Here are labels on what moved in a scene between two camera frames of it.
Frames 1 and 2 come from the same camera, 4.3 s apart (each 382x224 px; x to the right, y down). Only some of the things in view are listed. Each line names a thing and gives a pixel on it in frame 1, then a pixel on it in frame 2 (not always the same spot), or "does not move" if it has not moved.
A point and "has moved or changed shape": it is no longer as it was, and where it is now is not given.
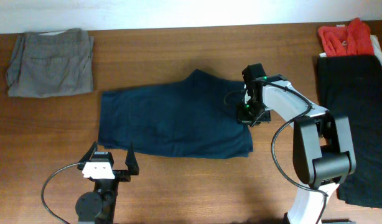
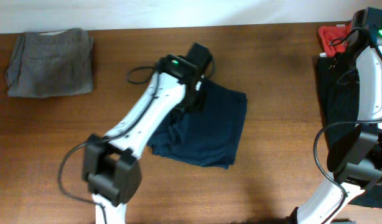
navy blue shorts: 187,117 has moved or changed shape
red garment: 354,39 does not move
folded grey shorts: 51,64 does not move
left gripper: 122,177 → 193,100
